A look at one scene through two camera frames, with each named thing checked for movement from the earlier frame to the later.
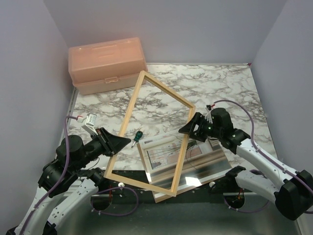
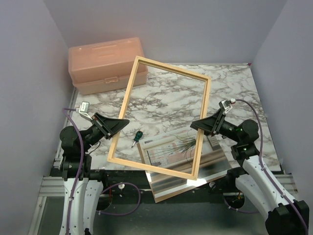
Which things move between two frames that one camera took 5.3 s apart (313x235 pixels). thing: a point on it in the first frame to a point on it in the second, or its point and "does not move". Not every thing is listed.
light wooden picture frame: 127,118 to 126,163
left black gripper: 112,144 to 109,127
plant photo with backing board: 203,160 does not move
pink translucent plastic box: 107,67 does not move
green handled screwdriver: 138,137 does not move
